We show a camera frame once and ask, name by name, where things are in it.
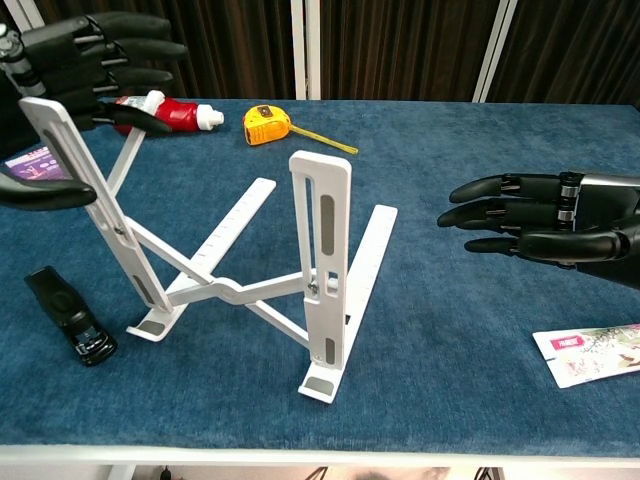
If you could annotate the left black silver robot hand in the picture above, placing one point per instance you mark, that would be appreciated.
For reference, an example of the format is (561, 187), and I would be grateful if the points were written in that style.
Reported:
(65, 55)

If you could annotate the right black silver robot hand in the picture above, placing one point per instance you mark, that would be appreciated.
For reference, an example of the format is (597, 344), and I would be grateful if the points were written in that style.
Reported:
(590, 240)

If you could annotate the white folding laptop stand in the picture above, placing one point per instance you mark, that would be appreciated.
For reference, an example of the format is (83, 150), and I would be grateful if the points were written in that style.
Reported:
(325, 250)

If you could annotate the floral toothpaste tube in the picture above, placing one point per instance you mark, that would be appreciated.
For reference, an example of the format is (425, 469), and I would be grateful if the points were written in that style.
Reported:
(590, 355)

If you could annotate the small purple box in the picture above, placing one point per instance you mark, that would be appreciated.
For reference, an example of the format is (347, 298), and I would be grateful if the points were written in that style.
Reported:
(35, 167)

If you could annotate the red ketchup bottle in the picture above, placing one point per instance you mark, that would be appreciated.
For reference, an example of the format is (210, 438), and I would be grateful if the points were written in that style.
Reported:
(182, 114)

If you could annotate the dark pleated curtain panel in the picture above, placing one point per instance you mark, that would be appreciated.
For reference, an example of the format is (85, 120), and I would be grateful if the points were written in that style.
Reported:
(575, 50)
(400, 45)
(230, 45)

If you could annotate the blue velvet table cover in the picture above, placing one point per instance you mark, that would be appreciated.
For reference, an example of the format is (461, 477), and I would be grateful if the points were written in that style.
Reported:
(450, 125)

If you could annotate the yellow tape measure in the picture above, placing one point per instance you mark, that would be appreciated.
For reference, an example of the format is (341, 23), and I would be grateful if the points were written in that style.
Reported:
(265, 127)

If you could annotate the black stapler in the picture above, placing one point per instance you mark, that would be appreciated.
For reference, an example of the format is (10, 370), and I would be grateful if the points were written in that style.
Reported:
(65, 312)

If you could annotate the white frame post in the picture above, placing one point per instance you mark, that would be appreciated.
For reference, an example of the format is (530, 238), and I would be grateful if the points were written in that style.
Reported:
(25, 10)
(495, 47)
(305, 45)

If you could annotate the white table frame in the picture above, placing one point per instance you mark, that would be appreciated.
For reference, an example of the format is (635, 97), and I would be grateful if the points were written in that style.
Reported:
(320, 457)

